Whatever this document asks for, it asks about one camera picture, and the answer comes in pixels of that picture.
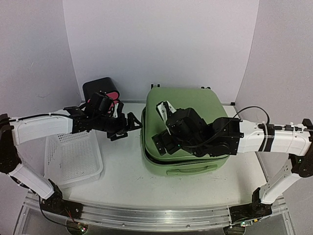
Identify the white perforated plastic basket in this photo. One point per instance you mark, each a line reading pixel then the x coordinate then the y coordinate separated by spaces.
pixel 73 159

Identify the green hard-shell suitcase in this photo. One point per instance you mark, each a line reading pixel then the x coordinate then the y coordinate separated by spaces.
pixel 206 103

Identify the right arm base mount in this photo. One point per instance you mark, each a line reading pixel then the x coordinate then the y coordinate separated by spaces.
pixel 245 212

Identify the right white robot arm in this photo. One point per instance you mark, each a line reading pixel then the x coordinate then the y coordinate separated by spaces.
pixel 230 136

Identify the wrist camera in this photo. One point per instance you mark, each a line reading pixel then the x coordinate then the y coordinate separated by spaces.
pixel 178 117
pixel 104 105

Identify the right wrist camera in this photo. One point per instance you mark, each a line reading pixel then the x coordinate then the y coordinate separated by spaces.
pixel 178 117

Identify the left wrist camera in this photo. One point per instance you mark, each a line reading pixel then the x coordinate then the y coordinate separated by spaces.
pixel 104 105

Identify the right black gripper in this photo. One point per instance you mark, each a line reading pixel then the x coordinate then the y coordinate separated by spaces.
pixel 161 141

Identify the aluminium front rail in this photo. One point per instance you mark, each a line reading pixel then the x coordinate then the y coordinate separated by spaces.
pixel 166 220

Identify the black pink drawer organizer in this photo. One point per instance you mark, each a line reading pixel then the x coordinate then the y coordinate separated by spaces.
pixel 105 85

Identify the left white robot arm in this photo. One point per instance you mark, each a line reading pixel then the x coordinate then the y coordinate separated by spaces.
pixel 71 120

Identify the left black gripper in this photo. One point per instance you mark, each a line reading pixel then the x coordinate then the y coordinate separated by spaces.
pixel 123 128

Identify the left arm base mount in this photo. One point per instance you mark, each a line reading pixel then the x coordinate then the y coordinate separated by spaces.
pixel 62 207

